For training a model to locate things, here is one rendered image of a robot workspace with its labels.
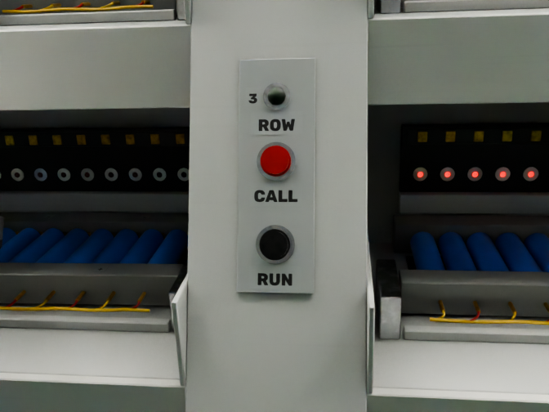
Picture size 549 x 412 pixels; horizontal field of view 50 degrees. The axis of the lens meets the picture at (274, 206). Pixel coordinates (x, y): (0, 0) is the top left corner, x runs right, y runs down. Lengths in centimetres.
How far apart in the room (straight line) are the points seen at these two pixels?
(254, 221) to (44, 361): 15
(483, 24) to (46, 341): 30
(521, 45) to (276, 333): 19
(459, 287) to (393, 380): 8
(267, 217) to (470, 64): 13
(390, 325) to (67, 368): 18
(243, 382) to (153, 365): 6
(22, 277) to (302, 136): 21
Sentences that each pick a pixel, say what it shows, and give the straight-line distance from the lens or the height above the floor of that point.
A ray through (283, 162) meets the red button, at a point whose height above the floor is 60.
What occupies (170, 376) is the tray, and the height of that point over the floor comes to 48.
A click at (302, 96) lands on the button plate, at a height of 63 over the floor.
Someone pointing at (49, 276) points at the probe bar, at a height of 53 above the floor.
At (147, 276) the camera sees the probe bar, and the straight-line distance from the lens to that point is 39.
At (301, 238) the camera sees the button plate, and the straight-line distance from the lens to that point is 30.
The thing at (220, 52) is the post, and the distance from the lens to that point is 33.
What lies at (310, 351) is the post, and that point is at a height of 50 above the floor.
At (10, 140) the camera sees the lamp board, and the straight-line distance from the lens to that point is 53.
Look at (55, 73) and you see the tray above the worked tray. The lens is 36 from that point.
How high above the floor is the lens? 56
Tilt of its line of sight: 2 degrees up
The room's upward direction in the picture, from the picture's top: 1 degrees clockwise
